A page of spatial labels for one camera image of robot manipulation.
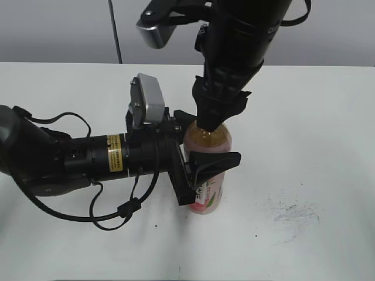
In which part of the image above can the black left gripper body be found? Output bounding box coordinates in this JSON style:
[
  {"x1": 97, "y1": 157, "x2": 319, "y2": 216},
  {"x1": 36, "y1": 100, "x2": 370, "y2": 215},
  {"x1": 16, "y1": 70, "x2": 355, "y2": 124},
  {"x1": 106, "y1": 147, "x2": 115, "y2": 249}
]
[{"x1": 125, "y1": 108, "x2": 196, "y2": 205}]

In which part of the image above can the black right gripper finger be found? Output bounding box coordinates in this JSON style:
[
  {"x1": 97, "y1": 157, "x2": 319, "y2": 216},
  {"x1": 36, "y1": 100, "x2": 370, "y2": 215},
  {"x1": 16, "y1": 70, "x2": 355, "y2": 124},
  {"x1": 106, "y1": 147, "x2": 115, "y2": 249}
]
[
  {"x1": 192, "y1": 76, "x2": 218, "y2": 132},
  {"x1": 215, "y1": 90, "x2": 251, "y2": 128}
]

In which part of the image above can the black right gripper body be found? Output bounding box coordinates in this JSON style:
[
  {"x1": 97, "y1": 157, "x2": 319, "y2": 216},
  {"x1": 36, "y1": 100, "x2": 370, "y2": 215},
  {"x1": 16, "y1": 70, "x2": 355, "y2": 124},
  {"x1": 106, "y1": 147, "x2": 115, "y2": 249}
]
[{"x1": 194, "y1": 25, "x2": 263, "y2": 101}]

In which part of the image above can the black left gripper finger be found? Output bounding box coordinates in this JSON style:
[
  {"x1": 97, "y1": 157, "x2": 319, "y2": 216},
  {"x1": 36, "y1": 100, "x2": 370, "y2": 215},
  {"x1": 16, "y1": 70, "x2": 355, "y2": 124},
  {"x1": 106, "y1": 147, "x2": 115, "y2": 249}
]
[
  {"x1": 189, "y1": 152, "x2": 241, "y2": 189},
  {"x1": 173, "y1": 110, "x2": 196, "y2": 141}
]

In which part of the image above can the pink oolong tea bottle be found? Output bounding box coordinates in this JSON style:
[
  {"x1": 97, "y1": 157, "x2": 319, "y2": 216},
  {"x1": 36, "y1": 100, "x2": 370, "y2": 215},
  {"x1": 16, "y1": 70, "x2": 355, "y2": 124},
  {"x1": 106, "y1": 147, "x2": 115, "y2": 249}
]
[{"x1": 183, "y1": 121, "x2": 231, "y2": 215}]

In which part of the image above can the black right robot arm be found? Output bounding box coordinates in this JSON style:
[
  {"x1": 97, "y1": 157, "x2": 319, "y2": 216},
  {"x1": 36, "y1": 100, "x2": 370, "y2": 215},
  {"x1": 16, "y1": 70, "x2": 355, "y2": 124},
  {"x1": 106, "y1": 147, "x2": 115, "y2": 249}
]
[{"x1": 192, "y1": 1, "x2": 291, "y2": 132}]

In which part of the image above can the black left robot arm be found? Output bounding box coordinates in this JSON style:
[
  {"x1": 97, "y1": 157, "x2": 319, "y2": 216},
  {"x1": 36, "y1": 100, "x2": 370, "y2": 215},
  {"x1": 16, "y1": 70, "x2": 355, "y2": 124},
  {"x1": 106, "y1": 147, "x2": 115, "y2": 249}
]
[{"x1": 1, "y1": 105, "x2": 241, "y2": 205}]

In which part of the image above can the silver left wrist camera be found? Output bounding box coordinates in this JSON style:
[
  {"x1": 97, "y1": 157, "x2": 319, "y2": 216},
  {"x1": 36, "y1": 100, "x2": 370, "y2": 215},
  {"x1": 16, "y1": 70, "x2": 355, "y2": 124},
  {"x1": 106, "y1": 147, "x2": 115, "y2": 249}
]
[{"x1": 129, "y1": 73, "x2": 165, "y2": 129}]

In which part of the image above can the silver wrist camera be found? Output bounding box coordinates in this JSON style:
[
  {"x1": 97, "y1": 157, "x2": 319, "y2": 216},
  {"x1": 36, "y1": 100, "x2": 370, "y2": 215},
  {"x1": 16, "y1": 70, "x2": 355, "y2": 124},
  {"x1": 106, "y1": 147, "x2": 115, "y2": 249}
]
[
  {"x1": 129, "y1": 73, "x2": 165, "y2": 129},
  {"x1": 136, "y1": 19, "x2": 176, "y2": 49}
]

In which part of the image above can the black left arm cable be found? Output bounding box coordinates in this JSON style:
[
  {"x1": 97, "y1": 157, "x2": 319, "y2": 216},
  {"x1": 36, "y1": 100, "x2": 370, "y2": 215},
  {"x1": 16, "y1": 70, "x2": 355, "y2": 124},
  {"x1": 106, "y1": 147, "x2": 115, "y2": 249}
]
[{"x1": 14, "y1": 107, "x2": 161, "y2": 231}]

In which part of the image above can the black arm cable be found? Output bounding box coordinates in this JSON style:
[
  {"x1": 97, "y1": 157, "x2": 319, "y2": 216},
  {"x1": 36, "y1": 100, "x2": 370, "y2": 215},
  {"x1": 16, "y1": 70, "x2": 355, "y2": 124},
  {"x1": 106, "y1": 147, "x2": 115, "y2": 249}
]
[
  {"x1": 14, "y1": 107, "x2": 161, "y2": 231},
  {"x1": 281, "y1": 0, "x2": 311, "y2": 28}
]

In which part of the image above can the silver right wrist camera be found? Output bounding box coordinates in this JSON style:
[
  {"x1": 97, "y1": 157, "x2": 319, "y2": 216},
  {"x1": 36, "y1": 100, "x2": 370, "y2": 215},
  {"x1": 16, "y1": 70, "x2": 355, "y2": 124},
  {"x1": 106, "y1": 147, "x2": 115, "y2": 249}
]
[{"x1": 136, "y1": 19, "x2": 176, "y2": 49}]

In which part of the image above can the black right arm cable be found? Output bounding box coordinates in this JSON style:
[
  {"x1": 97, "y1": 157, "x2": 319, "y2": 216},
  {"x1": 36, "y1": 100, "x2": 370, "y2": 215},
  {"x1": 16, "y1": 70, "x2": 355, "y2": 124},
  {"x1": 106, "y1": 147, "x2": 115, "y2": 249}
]
[{"x1": 281, "y1": 0, "x2": 311, "y2": 28}]

